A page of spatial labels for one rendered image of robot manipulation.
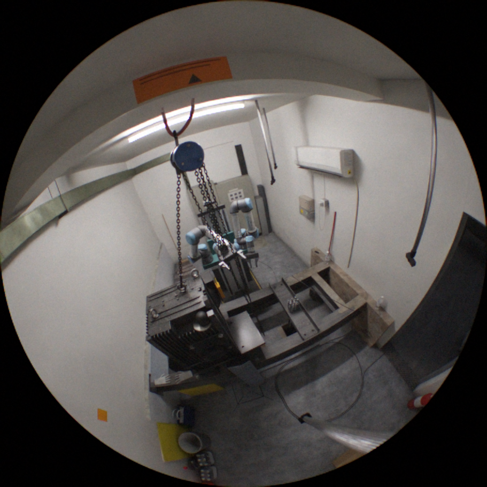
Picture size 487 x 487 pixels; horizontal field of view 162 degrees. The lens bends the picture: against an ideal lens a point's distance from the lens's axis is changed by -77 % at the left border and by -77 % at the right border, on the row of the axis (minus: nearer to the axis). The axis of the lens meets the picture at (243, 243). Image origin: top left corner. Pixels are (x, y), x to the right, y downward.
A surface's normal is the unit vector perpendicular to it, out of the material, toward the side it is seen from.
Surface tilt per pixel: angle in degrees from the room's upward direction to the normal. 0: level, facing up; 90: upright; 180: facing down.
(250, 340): 0
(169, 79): 90
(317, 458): 0
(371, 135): 90
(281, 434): 0
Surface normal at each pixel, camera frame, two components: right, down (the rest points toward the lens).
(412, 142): -0.93, 0.34
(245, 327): -0.22, -0.81
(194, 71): 0.29, 0.48
